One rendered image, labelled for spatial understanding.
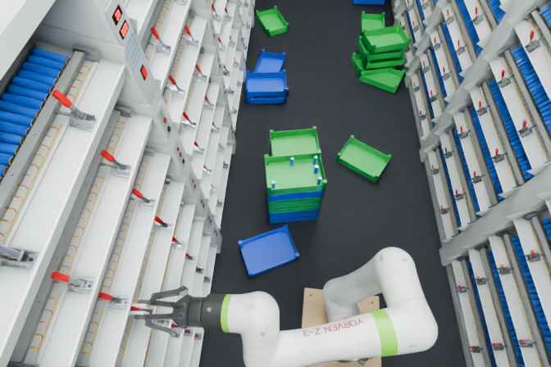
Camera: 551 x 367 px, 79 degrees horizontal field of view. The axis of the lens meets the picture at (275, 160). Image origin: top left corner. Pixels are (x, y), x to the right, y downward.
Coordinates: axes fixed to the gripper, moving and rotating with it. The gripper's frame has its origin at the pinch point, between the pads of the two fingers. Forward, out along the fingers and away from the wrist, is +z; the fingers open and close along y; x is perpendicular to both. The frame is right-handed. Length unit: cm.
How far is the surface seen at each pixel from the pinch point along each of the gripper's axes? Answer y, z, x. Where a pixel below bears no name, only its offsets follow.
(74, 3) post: 45, -9, 62
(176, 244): 26.1, 4.4, -22.9
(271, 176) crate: 75, -22, -60
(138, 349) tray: -9.3, 1.0, -7.3
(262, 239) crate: 54, -11, -98
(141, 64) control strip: 50, -10, 42
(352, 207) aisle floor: 78, -65, -108
